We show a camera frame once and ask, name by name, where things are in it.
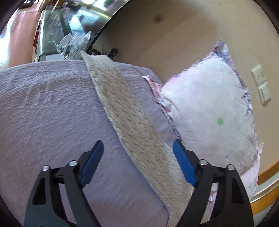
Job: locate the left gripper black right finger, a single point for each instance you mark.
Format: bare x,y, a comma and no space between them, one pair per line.
232,206

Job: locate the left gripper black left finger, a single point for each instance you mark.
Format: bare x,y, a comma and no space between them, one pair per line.
45,207

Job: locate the beige cable-knit sweater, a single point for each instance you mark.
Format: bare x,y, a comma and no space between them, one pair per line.
140,139

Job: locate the wooden headboard cabinet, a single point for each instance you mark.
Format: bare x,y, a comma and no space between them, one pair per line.
266,193

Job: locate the lavender bed sheet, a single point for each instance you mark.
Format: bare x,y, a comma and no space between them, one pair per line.
50,115

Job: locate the white floral pillow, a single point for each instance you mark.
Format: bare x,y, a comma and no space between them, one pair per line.
210,108

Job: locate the cluttered glass desk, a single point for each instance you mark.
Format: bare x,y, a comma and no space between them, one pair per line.
74,17

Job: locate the beige wall switch plate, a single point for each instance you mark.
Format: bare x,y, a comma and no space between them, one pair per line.
261,83

